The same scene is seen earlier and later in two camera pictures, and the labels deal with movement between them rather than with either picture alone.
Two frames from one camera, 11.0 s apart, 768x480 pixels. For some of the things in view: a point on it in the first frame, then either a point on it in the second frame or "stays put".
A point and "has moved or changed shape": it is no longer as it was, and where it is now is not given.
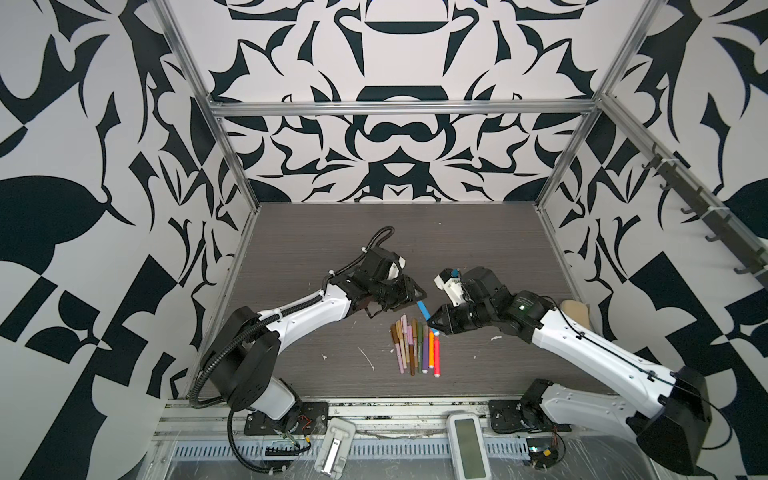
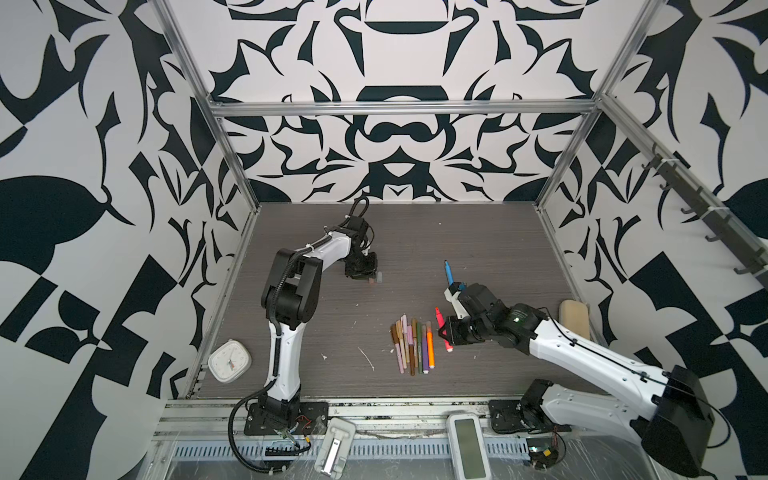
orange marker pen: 431,350 stays put
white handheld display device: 468,454 stays put
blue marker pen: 426,315 -> 449,273
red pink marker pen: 437,356 has moved or changed shape
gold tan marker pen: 400,339 stays put
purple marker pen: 425,349 stays put
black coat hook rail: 752,255 stays put
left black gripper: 408,294 -> 370,273
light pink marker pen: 403,326 stays put
